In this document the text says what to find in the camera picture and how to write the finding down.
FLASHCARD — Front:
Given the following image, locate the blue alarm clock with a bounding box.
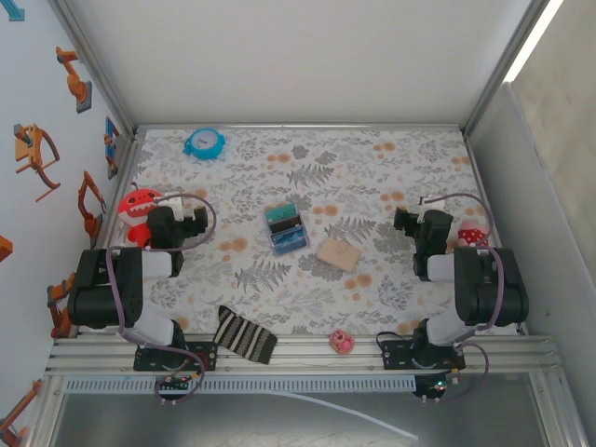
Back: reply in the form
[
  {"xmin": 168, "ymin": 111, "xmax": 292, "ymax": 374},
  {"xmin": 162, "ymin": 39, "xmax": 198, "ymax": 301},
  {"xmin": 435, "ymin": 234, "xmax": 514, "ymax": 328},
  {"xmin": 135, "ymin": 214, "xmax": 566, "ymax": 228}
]
[{"xmin": 183, "ymin": 128, "xmax": 228, "ymax": 163}]

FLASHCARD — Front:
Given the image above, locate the green card stack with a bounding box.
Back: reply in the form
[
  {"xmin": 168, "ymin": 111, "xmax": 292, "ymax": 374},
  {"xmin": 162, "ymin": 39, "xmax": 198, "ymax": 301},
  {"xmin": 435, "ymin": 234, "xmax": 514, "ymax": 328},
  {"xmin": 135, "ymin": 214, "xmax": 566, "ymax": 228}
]
[{"xmin": 264, "ymin": 203, "xmax": 299, "ymax": 224}]

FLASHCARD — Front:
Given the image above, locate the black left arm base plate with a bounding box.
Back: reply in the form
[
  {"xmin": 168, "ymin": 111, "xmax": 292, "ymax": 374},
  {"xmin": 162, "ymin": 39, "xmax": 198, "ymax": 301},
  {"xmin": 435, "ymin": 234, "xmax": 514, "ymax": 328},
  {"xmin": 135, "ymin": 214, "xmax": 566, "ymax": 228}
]
[{"xmin": 133, "ymin": 341, "xmax": 219, "ymax": 373}]

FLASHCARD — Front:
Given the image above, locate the clear acrylic card stand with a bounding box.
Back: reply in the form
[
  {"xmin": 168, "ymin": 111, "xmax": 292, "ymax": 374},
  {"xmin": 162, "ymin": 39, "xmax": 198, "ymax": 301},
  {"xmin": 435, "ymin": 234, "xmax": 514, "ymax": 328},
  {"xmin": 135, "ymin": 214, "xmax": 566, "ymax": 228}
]
[{"xmin": 263, "ymin": 202, "xmax": 312, "ymax": 258}]

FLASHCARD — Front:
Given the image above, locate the pink polka dot plush toy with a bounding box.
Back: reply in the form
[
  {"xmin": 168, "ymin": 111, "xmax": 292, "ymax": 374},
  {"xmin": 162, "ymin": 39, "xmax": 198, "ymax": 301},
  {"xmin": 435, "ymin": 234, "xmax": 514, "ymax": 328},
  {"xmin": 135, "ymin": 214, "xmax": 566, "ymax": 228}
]
[{"xmin": 454, "ymin": 217, "xmax": 493, "ymax": 248}]

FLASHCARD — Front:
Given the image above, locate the aluminium frame bar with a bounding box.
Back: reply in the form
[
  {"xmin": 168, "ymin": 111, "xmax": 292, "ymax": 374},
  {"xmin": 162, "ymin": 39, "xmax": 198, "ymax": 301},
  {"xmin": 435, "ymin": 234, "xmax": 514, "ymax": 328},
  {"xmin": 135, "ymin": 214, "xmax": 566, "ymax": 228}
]
[
  {"xmin": 48, "ymin": 0, "xmax": 139, "ymax": 136},
  {"xmin": 530, "ymin": 372, "xmax": 590, "ymax": 447},
  {"xmin": 25, "ymin": 374, "xmax": 66, "ymax": 447},
  {"xmin": 132, "ymin": 122, "xmax": 467, "ymax": 134},
  {"xmin": 90, "ymin": 132, "xmax": 146, "ymax": 255},
  {"xmin": 44, "ymin": 332, "xmax": 558, "ymax": 376},
  {"xmin": 460, "ymin": 0, "xmax": 553, "ymax": 139}
]

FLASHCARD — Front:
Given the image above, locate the red monster plush toy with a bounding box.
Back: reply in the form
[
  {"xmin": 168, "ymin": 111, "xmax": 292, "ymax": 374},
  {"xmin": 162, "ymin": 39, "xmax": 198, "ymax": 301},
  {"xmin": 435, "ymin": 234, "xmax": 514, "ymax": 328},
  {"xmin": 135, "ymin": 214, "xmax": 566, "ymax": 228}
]
[{"xmin": 115, "ymin": 183, "xmax": 164, "ymax": 248}]

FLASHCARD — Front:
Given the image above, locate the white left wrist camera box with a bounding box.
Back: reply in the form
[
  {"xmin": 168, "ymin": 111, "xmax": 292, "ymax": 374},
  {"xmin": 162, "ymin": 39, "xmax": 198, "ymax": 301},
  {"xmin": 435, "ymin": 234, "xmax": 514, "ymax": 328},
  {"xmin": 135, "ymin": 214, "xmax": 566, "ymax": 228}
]
[{"xmin": 159, "ymin": 191, "xmax": 196, "ymax": 219}]

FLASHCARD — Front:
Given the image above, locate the white slotted cable duct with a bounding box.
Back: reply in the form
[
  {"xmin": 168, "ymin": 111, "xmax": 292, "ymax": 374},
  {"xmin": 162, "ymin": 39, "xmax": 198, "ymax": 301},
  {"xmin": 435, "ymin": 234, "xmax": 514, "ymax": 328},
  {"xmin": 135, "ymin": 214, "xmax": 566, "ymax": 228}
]
[{"xmin": 64, "ymin": 375, "xmax": 417, "ymax": 395}]

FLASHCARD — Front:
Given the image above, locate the blue card stack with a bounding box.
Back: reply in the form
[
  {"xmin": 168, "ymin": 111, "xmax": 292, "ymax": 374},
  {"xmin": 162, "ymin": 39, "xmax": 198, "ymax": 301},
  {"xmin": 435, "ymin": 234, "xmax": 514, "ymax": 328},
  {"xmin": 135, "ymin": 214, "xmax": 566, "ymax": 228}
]
[{"xmin": 271, "ymin": 226, "xmax": 309, "ymax": 256}]

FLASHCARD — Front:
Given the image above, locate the beige card holder wallet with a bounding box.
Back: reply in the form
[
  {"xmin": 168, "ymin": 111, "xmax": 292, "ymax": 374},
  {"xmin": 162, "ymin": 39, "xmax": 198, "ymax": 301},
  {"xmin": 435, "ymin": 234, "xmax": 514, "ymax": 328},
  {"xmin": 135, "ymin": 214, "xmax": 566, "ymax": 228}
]
[{"xmin": 317, "ymin": 237, "xmax": 363, "ymax": 274}]

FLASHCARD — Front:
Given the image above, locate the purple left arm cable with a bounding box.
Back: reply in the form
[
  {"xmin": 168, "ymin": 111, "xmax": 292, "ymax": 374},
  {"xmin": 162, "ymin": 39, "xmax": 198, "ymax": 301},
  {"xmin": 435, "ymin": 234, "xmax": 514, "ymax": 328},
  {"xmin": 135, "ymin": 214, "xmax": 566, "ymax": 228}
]
[{"xmin": 105, "ymin": 193, "xmax": 218, "ymax": 409}]

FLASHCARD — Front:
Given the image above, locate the white light strip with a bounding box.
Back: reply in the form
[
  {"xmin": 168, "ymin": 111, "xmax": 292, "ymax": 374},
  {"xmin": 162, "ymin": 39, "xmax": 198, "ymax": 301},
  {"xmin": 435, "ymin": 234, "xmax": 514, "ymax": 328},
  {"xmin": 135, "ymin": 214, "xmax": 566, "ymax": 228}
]
[{"xmin": 504, "ymin": 0, "xmax": 565, "ymax": 85}]

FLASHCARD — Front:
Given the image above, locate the black card stack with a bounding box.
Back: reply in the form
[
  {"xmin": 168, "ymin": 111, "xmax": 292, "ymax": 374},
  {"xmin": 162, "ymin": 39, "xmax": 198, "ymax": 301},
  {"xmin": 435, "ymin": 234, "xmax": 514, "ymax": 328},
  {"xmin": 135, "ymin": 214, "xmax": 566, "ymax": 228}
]
[{"xmin": 268, "ymin": 214, "xmax": 303, "ymax": 234}]

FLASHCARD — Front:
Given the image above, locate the small pink bear toy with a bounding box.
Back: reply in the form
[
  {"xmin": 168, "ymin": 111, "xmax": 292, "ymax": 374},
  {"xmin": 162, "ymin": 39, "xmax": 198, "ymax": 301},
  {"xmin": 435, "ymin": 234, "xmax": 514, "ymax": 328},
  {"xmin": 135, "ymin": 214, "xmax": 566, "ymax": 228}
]
[{"xmin": 329, "ymin": 328, "xmax": 358, "ymax": 355}]

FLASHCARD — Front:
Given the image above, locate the black white striped sock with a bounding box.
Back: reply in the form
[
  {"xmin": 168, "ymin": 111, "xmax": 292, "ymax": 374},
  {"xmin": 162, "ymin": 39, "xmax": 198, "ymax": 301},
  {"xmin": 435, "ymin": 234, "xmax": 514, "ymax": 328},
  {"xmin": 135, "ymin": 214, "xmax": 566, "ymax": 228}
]
[{"xmin": 212, "ymin": 305, "xmax": 279, "ymax": 366}]

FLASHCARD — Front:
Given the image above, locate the blue orange robot sticker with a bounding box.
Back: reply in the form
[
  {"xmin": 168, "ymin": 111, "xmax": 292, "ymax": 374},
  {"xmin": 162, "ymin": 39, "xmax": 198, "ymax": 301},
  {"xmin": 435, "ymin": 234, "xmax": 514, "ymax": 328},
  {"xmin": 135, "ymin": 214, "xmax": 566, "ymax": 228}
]
[{"xmin": 102, "ymin": 115, "xmax": 122, "ymax": 181}]

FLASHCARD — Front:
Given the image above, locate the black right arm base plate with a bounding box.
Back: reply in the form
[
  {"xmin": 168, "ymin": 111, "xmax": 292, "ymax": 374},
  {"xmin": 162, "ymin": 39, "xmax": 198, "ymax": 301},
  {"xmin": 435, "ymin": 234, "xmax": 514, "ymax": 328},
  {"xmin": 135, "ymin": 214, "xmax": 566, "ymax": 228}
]
[{"xmin": 381, "ymin": 338, "xmax": 467, "ymax": 372}]

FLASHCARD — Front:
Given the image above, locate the floral fern print tablecloth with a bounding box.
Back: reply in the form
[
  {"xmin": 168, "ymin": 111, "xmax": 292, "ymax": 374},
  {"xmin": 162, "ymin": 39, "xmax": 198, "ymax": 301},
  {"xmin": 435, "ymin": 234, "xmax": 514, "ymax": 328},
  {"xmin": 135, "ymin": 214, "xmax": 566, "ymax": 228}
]
[{"xmin": 90, "ymin": 128, "xmax": 521, "ymax": 336}]

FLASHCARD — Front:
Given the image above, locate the orange gripper claw sticker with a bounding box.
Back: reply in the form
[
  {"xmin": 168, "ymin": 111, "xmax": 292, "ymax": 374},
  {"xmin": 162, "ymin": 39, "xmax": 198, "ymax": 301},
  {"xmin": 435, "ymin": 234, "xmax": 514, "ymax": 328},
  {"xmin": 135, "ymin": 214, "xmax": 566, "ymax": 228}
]
[{"xmin": 12, "ymin": 123, "xmax": 62, "ymax": 204}]

